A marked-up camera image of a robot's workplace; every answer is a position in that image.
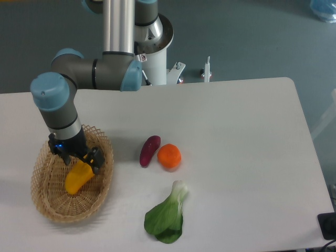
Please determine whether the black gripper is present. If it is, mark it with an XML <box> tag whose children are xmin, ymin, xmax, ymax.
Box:
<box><xmin>48</xmin><ymin>126</ymin><xmax>105</xmax><ymax>174</ymax></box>

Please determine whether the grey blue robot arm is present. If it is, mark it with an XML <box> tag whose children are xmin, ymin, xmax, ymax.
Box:
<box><xmin>30</xmin><ymin>1</ymin><xmax>159</xmax><ymax>174</ymax></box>

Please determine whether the woven wicker basket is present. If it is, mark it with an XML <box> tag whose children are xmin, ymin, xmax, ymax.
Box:
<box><xmin>30</xmin><ymin>125</ymin><xmax>113</xmax><ymax>223</ymax></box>

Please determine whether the purple eggplant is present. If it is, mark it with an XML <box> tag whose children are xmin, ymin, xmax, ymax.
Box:
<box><xmin>139</xmin><ymin>135</ymin><xmax>161</xmax><ymax>167</ymax></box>

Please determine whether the orange tangerine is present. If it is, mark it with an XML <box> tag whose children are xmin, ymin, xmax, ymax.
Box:
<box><xmin>157</xmin><ymin>143</ymin><xmax>182</xmax><ymax>169</ymax></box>

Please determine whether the green bok choy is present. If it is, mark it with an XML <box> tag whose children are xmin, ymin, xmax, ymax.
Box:
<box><xmin>144</xmin><ymin>180</ymin><xmax>188</xmax><ymax>244</ymax></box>

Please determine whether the white stand leg with foot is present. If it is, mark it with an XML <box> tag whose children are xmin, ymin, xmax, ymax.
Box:
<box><xmin>200</xmin><ymin>56</ymin><xmax>212</xmax><ymax>82</ymax></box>

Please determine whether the black device at table edge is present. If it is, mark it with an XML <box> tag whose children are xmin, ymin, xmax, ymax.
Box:
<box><xmin>317</xmin><ymin>212</ymin><xmax>335</xmax><ymax>240</ymax></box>

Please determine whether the blue plastic bag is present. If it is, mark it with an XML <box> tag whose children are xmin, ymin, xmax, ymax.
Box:
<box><xmin>310</xmin><ymin>0</ymin><xmax>335</xmax><ymax>23</ymax></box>

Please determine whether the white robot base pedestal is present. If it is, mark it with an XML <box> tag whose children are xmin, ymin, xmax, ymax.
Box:
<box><xmin>134</xmin><ymin>14</ymin><xmax>186</xmax><ymax>86</ymax></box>

